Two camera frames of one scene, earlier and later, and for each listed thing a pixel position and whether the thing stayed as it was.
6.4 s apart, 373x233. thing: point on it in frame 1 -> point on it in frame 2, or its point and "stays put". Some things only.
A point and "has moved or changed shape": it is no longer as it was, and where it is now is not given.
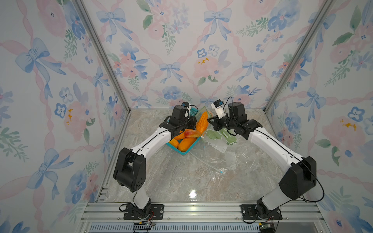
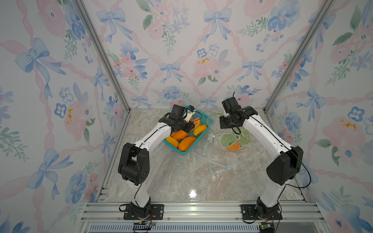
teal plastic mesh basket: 194,111 stays put
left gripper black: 192,121 stays put
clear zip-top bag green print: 215,141 has moved or changed shape
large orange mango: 202,124 -> 235,146
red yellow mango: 192,134 has moved or changed shape
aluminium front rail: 111,212 stays put
